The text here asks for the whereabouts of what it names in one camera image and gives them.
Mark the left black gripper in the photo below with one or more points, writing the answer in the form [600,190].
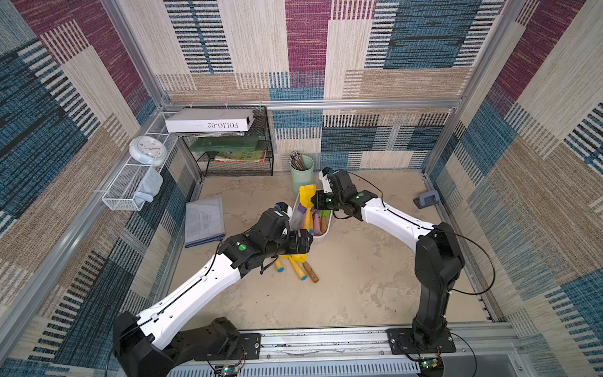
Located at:
[305,245]

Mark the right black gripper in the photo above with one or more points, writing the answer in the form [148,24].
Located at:
[321,200]

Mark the green shovel wooden handle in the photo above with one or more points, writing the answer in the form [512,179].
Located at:
[325,216]

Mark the white plastic storage box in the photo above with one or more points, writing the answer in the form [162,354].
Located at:
[295,207]

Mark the light blue shovel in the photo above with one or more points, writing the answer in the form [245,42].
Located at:
[297,219]

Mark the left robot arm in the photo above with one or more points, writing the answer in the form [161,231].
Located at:
[154,341]

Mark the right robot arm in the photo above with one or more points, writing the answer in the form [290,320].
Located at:
[438,258]

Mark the white FOLIO-02 box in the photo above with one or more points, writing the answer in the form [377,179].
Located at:
[200,120]

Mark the green pen holder cup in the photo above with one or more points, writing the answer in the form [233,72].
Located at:
[300,178]

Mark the pens in cup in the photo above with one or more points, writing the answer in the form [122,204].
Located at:
[297,161]

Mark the grey hole punch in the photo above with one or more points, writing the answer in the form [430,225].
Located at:
[427,199]

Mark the colourful book on shelf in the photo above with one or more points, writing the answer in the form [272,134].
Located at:
[256,156]

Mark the light blue cloth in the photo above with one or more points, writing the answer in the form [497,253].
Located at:
[148,187]

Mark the white round clock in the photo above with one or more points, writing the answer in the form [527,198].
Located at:
[148,151]

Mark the yellow shovel wooden handle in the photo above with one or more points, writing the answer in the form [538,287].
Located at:
[309,271]

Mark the black wire shelf rack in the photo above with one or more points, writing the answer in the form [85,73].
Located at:
[203,147]

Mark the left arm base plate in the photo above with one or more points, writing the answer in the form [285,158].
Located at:
[248,347]

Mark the white wire wall basket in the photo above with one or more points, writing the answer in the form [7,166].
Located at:
[119,194]

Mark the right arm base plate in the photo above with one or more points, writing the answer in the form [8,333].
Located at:
[415,341]

